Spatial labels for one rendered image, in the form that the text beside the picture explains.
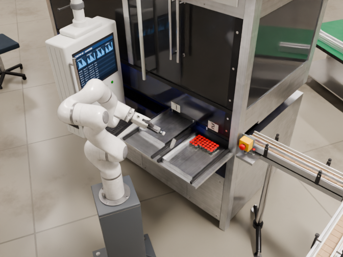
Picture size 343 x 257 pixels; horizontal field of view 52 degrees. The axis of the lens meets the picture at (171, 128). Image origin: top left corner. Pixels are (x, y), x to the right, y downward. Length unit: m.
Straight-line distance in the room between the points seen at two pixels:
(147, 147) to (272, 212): 1.36
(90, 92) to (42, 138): 2.55
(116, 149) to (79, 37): 0.87
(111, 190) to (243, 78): 1.00
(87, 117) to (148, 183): 1.93
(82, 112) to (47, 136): 2.60
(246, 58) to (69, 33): 1.13
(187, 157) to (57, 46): 1.09
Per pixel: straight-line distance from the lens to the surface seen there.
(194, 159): 2.34
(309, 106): 4.59
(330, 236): 2.05
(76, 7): 2.42
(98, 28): 2.51
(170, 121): 2.65
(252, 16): 1.90
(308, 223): 3.28
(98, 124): 1.55
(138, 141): 2.49
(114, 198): 2.13
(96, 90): 1.64
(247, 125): 2.36
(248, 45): 1.96
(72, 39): 2.39
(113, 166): 1.99
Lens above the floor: 2.51
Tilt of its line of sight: 39 degrees down
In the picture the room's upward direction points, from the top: 1 degrees counter-clockwise
